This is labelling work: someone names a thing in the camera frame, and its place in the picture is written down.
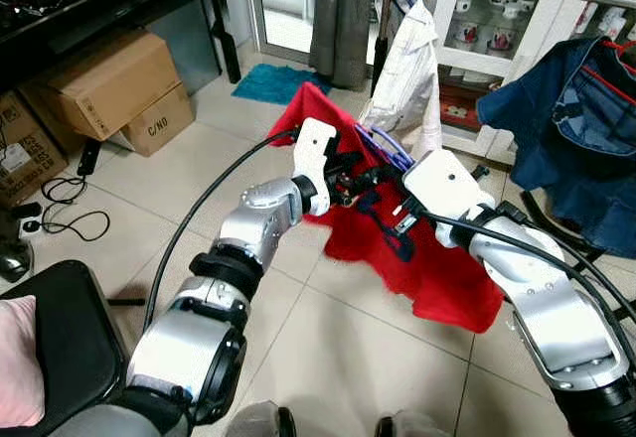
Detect purple clothes hanger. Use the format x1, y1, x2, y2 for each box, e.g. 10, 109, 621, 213
353, 122, 416, 172

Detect red garment with navy trim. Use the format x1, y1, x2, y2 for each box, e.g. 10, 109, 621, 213
266, 81, 506, 335

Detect red clothes hanger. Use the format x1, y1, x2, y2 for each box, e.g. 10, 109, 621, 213
579, 38, 636, 107

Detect white button shirt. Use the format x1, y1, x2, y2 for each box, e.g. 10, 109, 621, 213
360, 0, 444, 157

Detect teal floor mat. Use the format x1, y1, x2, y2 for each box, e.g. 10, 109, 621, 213
233, 63, 334, 106

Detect dark blue denim jacket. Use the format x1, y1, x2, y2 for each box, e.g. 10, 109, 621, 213
477, 37, 636, 259

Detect grey curtain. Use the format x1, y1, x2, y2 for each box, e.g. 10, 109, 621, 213
308, 0, 376, 90

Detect cardboard box printed C/NO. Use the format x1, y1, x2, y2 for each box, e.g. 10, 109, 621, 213
104, 81, 197, 158

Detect grey robot right leg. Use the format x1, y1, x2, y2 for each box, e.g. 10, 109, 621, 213
376, 412, 453, 437

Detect grey robot leg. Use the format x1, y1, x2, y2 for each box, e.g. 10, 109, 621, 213
376, 412, 453, 437
224, 402, 297, 437

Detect white glass door cabinet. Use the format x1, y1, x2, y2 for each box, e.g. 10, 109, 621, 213
427, 0, 636, 165

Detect grey robot left leg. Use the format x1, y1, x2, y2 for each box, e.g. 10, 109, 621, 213
224, 402, 297, 437

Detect large brown cardboard box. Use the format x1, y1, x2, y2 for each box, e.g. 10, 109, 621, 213
45, 28, 185, 142

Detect black power adapter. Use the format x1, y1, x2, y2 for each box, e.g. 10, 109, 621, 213
78, 137, 100, 178

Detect black chair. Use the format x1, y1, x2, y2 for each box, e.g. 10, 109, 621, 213
0, 260, 130, 428

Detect cardboard box with white label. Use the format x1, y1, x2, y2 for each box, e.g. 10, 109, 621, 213
0, 89, 69, 208

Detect black desk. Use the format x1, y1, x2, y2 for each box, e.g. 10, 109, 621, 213
0, 0, 242, 95

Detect pink cushion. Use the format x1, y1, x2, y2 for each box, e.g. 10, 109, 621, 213
0, 295, 47, 428

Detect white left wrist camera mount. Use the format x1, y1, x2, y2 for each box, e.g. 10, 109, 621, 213
291, 117, 340, 216

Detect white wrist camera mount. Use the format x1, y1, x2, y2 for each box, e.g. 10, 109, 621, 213
291, 117, 340, 216
402, 147, 496, 250

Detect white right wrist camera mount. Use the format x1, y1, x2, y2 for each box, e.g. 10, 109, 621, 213
402, 147, 496, 250

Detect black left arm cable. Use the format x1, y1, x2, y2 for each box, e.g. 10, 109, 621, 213
142, 127, 301, 331

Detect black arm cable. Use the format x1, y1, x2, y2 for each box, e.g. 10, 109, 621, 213
142, 127, 301, 331
422, 209, 636, 359

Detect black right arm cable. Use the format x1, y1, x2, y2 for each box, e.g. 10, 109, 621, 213
422, 209, 636, 359

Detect black floor cable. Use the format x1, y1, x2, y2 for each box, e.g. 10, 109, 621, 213
15, 174, 112, 242

